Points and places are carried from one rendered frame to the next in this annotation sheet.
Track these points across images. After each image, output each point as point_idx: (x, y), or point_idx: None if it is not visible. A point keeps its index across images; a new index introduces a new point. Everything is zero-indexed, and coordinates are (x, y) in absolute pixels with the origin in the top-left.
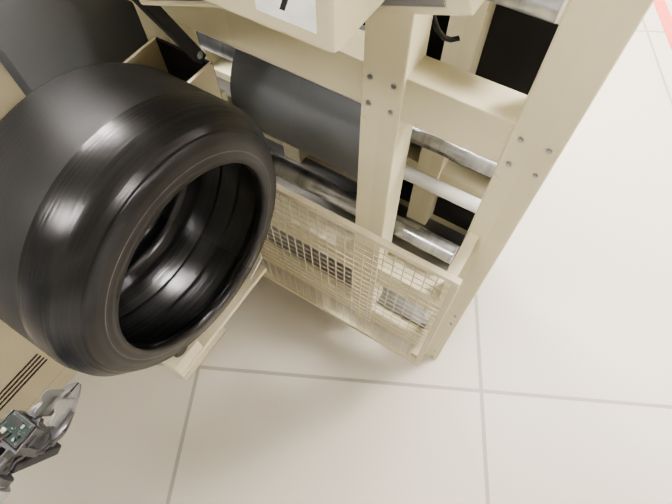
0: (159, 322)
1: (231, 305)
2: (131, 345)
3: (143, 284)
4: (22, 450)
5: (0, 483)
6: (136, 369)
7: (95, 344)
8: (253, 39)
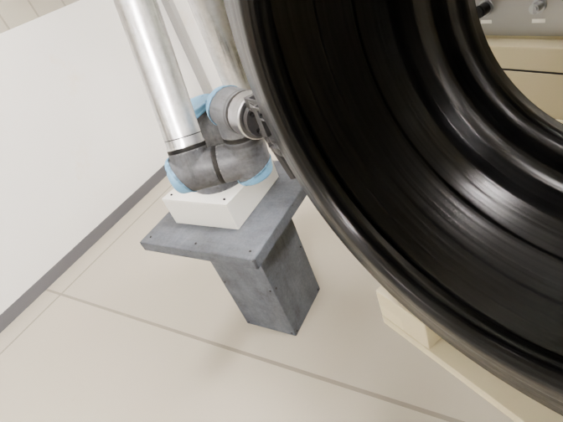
0: (442, 241)
1: (536, 418)
2: (266, 95)
3: (543, 218)
4: (256, 113)
5: (245, 118)
6: (287, 162)
7: (227, 9)
8: None
